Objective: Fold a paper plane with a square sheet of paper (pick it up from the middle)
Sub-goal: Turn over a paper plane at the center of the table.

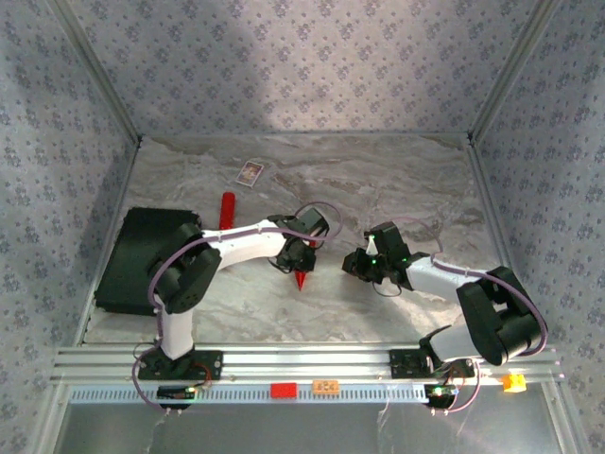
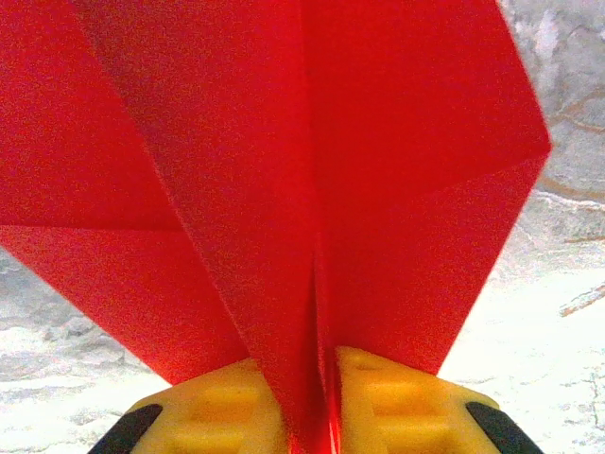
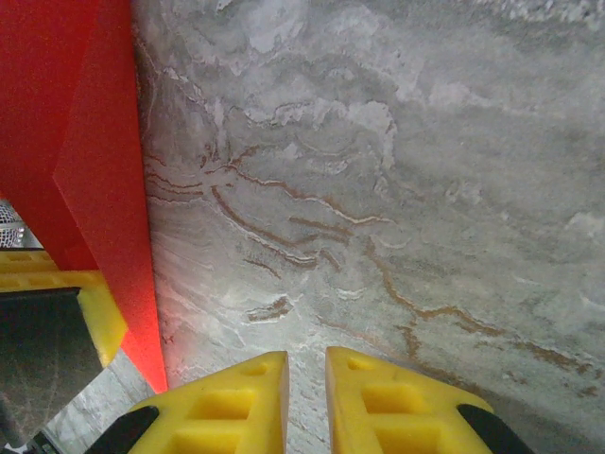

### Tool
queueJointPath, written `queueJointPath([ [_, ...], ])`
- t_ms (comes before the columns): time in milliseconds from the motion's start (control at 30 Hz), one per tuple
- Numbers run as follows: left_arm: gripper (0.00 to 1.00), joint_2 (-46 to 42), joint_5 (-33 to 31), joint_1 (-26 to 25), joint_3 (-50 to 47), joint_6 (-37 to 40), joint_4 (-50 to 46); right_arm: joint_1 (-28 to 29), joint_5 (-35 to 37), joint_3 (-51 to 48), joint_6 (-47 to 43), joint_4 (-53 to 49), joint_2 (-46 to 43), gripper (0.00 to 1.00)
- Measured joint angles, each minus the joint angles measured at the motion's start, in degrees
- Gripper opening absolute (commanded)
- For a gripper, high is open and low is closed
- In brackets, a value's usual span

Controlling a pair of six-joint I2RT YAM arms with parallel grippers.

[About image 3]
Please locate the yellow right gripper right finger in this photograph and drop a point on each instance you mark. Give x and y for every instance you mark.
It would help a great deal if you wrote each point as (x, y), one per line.
(402, 416)

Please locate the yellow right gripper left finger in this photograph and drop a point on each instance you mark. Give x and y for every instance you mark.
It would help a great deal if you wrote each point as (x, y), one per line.
(227, 416)

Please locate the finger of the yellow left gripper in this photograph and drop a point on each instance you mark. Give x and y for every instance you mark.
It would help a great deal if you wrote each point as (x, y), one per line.
(99, 321)

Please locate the red square paper sheet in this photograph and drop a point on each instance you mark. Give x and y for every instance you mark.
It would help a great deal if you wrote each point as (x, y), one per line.
(71, 118)

